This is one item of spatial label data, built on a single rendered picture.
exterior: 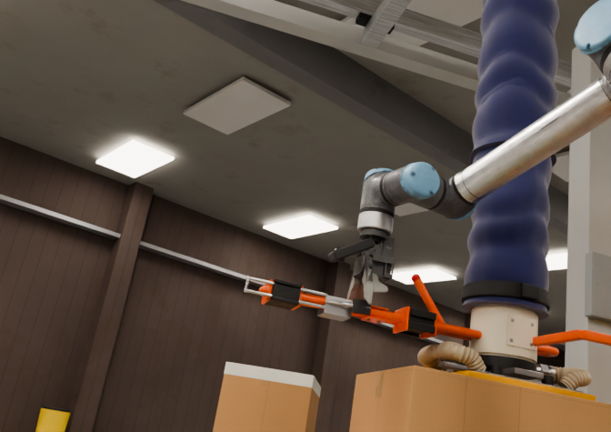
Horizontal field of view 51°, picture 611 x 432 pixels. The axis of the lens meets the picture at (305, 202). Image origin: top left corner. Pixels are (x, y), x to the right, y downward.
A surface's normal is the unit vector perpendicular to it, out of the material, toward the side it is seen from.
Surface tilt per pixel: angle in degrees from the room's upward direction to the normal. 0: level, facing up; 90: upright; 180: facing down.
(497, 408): 90
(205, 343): 90
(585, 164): 90
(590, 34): 84
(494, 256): 81
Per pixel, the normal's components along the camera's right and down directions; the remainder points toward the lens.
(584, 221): -0.95, -0.24
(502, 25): -0.62, -0.47
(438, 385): 0.25, -0.29
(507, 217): -0.32, -0.68
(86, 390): 0.63, -0.17
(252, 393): -0.07, -0.35
